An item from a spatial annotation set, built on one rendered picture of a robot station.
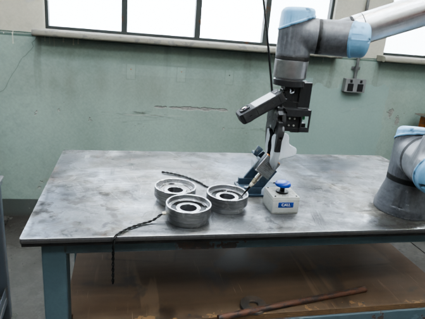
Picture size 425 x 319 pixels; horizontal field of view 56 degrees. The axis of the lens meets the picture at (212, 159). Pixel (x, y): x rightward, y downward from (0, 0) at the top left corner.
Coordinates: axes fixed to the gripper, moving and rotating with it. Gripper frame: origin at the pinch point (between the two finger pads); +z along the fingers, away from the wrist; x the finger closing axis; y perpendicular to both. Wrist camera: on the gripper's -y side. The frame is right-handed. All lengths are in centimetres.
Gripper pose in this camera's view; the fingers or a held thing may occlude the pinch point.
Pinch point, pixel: (269, 162)
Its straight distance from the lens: 98.1
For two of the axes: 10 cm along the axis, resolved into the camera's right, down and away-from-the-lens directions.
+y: 9.8, 0.3, 1.7
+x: -1.6, -3.1, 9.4
